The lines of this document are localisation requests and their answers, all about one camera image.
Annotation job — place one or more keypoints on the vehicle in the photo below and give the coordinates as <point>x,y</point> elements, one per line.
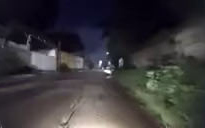
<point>107,70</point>

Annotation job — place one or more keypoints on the dark asphalt road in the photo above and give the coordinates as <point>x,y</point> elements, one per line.
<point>90,100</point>

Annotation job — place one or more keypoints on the dark bush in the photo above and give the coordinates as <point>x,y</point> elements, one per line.
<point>64,67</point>

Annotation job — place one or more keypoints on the pole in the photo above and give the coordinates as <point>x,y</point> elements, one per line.
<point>59,56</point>

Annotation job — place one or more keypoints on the row of trees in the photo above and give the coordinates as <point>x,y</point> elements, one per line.
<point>163,46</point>

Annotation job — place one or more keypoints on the grass verge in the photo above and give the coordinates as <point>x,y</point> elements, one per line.
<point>163,90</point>

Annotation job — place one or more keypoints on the long pale wall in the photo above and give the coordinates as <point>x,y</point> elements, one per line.
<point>43,60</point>

